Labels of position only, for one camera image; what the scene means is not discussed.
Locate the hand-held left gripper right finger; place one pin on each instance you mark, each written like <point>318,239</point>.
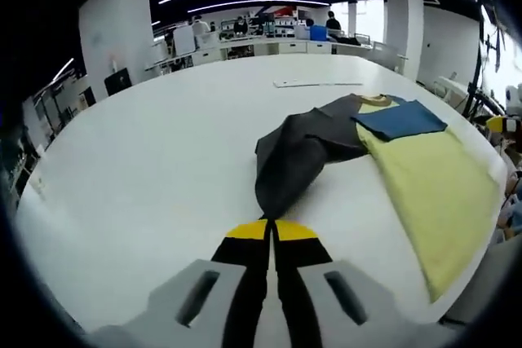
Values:
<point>314,287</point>

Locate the yellow blue grey garment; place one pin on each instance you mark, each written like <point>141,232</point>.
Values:
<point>428,185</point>

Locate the white square pillar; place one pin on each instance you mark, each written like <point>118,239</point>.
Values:
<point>114,34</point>

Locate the person's light blue clothing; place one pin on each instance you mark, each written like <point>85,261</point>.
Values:
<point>511,217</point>

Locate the tall white cabinet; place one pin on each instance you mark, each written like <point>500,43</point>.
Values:
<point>184,40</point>

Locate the white office chair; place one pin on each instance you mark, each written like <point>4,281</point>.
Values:
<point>387,56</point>

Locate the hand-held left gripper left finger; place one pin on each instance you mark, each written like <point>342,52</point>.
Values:
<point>212,303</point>

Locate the white ruler strip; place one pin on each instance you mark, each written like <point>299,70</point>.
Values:
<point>318,83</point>

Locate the blue storage bin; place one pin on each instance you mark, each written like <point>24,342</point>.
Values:
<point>319,33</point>

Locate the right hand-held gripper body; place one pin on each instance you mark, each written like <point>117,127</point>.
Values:
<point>516,99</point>

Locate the long white workbench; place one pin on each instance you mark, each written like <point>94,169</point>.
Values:
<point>285,47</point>

